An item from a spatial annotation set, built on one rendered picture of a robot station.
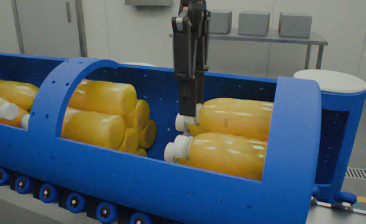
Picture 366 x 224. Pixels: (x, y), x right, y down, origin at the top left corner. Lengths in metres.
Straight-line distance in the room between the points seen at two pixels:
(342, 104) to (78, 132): 0.91
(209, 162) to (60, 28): 4.45
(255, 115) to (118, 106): 0.25
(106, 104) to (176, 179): 0.22
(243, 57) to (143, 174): 3.60
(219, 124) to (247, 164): 0.09
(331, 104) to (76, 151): 0.90
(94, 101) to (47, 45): 4.45
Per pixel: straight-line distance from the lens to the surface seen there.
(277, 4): 3.89
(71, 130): 0.57
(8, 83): 0.88
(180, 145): 0.48
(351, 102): 1.17
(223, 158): 0.45
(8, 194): 0.79
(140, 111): 0.63
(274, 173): 0.39
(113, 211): 0.59
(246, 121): 0.47
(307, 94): 0.44
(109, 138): 0.53
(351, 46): 4.12
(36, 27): 5.08
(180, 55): 0.44
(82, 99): 0.60
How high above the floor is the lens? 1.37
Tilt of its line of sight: 22 degrees down
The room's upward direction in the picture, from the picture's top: straight up
